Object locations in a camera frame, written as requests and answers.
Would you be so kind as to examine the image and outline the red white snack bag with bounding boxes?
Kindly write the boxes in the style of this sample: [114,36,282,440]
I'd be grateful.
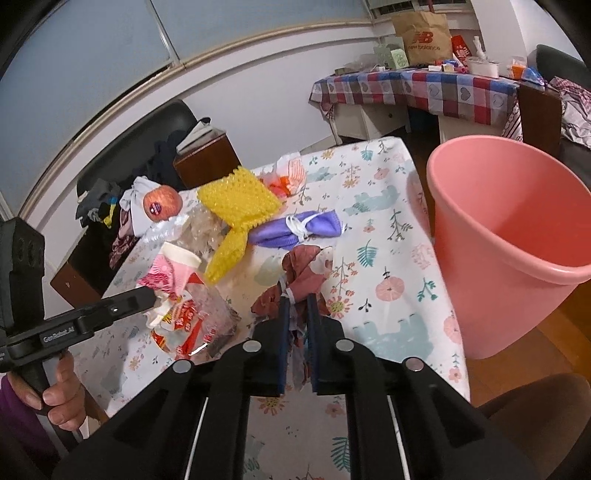
[145,282,240,363]

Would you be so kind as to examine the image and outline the dark red wrapper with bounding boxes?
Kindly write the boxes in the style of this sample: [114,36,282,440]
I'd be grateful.
[252,245,334,323]

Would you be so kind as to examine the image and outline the purple cloth bundle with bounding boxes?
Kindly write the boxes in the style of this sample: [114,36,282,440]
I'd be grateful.
[247,210,342,250]

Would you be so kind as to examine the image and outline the clear crinkled plastic wrap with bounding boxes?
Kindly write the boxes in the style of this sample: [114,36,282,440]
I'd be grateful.
[176,204,229,261]

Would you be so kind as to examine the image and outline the yellow spiky foam net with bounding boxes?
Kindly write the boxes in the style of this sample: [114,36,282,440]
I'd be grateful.
[197,166,283,284]

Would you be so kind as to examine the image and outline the orange white plastic bag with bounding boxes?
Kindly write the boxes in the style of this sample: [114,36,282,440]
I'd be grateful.
[257,152,307,199]

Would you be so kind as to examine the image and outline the pink plastic trash bin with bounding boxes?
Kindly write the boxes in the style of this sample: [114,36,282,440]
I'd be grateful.
[427,135,590,359]

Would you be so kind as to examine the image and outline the left hand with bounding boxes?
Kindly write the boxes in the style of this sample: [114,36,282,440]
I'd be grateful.
[7,351,86,431]

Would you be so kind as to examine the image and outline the floral tablecloth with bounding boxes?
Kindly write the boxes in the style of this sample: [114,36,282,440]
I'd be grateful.
[71,137,470,479]

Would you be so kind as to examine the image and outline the white cloth garment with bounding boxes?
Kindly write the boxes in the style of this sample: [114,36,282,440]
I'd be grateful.
[119,176,160,237]

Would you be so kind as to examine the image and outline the red apple with sticker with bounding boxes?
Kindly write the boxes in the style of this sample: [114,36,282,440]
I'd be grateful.
[142,185,182,222]

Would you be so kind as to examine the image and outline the dark wooden side cabinet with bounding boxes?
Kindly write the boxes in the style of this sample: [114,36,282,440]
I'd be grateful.
[173,133,242,189]

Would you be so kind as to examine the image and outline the black leather chair left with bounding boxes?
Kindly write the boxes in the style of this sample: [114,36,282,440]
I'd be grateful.
[75,98,199,222]

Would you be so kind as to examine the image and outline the plaid checkered tablecloth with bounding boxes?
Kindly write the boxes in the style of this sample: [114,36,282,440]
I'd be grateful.
[310,69,518,126]

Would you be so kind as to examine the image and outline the green tissue box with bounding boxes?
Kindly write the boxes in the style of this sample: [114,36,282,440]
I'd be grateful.
[374,36,410,70]

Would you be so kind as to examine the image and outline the dark wooden armrest table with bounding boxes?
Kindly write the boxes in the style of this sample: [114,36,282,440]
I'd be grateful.
[517,84,562,158]

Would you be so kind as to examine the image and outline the white bowl container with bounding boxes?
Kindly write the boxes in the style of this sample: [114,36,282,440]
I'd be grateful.
[467,57,500,79]

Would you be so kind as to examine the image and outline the brown paper shopping bag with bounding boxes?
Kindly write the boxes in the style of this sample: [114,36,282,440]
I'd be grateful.
[392,11,454,66]

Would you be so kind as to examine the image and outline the red snack packet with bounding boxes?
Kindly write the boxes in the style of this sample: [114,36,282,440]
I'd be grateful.
[451,35,472,66]

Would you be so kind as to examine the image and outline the pile of patterned clothes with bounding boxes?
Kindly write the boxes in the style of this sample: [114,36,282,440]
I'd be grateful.
[550,77,591,149]

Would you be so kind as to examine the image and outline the black leather sofa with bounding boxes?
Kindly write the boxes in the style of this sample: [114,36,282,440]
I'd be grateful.
[522,44,590,185]

